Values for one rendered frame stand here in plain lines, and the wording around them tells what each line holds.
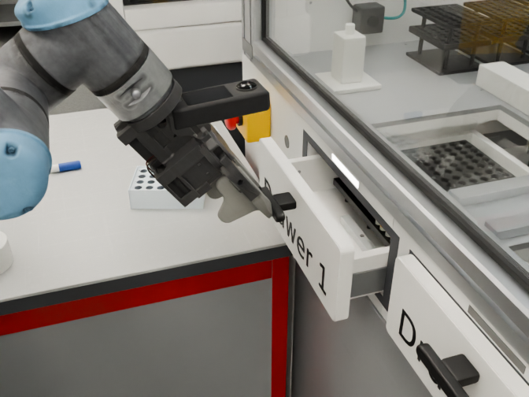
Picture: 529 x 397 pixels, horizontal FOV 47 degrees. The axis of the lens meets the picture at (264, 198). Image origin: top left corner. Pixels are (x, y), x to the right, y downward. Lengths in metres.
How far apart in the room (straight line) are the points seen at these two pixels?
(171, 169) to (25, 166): 0.22
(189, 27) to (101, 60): 0.91
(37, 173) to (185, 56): 1.06
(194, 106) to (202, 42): 0.86
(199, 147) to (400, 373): 0.36
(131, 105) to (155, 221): 0.41
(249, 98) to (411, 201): 0.21
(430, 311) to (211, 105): 0.31
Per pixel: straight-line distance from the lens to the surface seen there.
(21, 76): 0.62
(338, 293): 0.70
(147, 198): 1.04
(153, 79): 0.64
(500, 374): 0.57
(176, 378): 1.10
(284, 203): 0.77
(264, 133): 1.07
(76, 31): 0.61
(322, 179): 0.93
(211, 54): 1.54
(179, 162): 0.67
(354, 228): 0.84
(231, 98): 0.68
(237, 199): 0.72
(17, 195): 0.51
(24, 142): 0.50
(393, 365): 0.79
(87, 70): 0.62
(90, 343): 1.01
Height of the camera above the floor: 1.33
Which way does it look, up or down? 32 degrees down
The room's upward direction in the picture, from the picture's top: straight up
